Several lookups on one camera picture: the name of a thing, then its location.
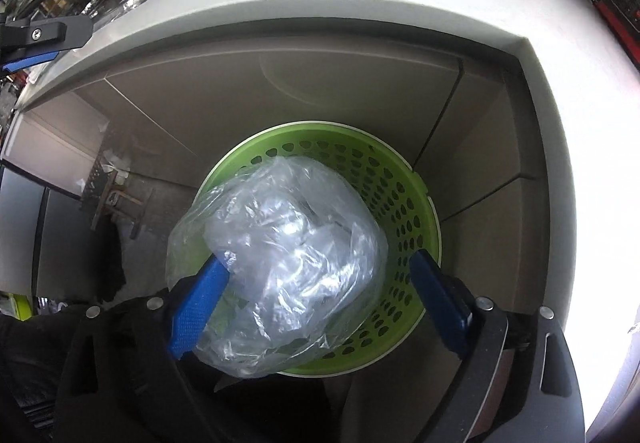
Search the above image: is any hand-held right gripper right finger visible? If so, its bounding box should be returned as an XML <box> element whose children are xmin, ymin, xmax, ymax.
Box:
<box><xmin>409</xmin><ymin>250</ymin><xmax>586</xmax><ymax>443</ymax></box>

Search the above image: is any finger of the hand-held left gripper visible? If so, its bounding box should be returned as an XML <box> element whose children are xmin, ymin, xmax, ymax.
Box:
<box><xmin>0</xmin><ymin>15</ymin><xmax>94</xmax><ymax>72</ymax></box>

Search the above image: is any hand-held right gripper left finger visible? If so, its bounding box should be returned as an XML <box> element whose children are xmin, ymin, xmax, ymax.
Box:
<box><xmin>54</xmin><ymin>255</ymin><xmax>231</xmax><ymax>443</ymax></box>

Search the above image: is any clear plastic bag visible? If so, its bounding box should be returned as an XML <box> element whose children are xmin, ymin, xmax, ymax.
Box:
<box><xmin>166</xmin><ymin>154</ymin><xmax>390</xmax><ymax>380</ymax></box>

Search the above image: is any green perforated plastic basket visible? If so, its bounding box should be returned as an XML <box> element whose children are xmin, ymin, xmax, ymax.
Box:
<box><xmin>192</xmin><ymin>120</ymin><xmax>443</xmax><ymax>377</ymax></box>

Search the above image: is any perforated metal rack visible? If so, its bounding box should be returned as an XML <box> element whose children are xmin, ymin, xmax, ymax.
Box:
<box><xmin>80</xmin><ymin>158</ymin><xmax>153</xmax><ymax>240</ymax></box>

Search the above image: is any person's dark clothing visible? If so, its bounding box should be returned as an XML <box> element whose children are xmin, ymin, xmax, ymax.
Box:
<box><xmin>0</xmin><ymin>223</ymin><xmax>331</xmax><ymax>443</ymax></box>

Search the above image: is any red black appliance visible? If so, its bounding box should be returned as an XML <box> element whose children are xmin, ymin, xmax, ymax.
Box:
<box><xmin>595</xmin><ymin>0</ymin><xmax>640</xmax><ymax>61</ymax></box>

